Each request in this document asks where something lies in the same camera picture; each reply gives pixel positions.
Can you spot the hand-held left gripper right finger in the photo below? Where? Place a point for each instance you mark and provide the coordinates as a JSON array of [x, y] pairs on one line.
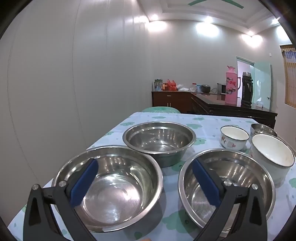
[[205, 183]]

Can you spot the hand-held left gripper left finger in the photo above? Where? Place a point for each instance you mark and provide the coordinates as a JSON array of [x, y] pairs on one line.
[[84, 183]]

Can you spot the large stainless steel bowl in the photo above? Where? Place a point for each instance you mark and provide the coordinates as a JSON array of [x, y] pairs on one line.
[[120, 185], [238, 169]]

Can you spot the small white enamel bowl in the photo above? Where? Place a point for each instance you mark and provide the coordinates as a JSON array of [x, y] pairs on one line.
[[233, 135]]

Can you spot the medium stainless steel bowl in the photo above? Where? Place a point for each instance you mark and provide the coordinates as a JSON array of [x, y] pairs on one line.
[[159, 143]]

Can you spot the large white enamel bowl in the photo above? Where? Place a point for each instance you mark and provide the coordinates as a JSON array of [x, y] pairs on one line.
[[270, 150]]

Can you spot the small stainless steel bowl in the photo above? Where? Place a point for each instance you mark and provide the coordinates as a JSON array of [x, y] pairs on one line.
[[261, 128]]

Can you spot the green cloud print tablecloth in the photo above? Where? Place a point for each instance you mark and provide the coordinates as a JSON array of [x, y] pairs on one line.
[[208, 125]]

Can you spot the dark carved wooden table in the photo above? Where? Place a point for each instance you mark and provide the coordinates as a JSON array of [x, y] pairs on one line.
[[231, 111]]

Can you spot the green plastic stool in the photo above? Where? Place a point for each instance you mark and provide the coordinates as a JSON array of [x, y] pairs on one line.
[[159, 109]]

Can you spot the brown wooden cabinet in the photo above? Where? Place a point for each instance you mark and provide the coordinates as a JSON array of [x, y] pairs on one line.
[[171, 99]]

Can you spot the pink thermos flask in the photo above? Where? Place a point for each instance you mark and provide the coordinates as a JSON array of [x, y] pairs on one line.
[[231, 92]]

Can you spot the dark rice cooker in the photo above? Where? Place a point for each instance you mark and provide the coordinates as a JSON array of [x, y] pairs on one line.
[[205, 89]]

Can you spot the white microwave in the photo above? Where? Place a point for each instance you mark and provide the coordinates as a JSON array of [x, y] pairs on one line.
[[221, 88]]

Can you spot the white jar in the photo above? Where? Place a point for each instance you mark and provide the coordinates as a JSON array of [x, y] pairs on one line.
[[194, 87]]

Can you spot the white plastic bag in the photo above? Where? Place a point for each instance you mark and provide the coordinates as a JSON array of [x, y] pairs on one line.
[[183, 88]]

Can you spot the black thermos flask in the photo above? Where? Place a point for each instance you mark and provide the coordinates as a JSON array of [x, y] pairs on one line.
[[247, 92]]

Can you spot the red plastic bag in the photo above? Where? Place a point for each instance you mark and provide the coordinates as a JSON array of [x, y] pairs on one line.
[[170, 85]]

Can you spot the pale green door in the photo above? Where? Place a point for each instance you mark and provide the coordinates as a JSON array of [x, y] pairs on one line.
[[262, 81]]

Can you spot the yellow window blind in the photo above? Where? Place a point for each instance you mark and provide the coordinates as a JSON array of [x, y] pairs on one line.
[[290, 76]]

